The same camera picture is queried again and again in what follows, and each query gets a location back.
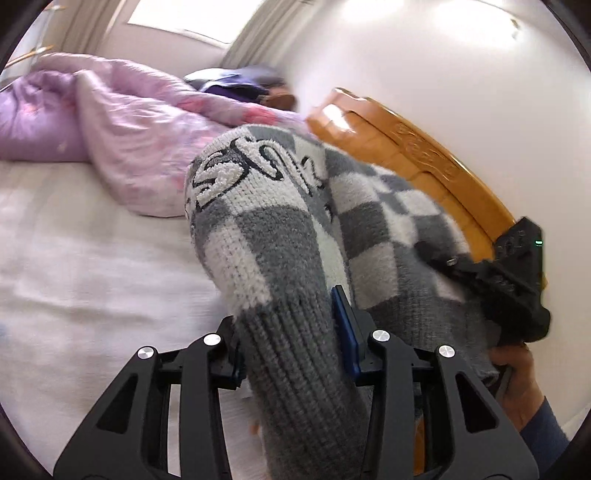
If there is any person's right hand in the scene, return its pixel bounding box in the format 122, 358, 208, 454
489, 343, 545, 431

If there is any grey white checkered cardigan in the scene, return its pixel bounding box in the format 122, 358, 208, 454
185, 125, 497, 479

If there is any left grey curtain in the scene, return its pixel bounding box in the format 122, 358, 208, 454
45, 0, 125, 55

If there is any grey curtain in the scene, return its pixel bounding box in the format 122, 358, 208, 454
219, 0, 322, 69
45, 0, 125, 55

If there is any wooden clothes drying rack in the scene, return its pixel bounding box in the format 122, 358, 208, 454
4, 45, 54, 69

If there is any wooden bed with headboard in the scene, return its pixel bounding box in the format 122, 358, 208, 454
304, 86, 548, 476

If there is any white floral bed sheet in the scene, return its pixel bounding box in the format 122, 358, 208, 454
1, 162, 228, 468

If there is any blue sleeve right forearm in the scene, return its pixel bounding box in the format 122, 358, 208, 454
521, 399, 569, 475

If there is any right grey curtain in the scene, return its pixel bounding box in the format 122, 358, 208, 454
219, 0, 322, 69

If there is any grey blue pillow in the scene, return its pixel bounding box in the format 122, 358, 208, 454
183, 65, 287, 90

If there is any white framed window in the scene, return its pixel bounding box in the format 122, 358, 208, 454
128, 0, 263, 46

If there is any brown chair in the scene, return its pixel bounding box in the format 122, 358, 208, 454
262, 89, 297, 111

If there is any purple blanket on chair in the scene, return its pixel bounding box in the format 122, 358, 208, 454
199, 81, 269, 103

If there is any purple pink floral quilt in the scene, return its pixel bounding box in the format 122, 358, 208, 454
1, 53, 308, 218

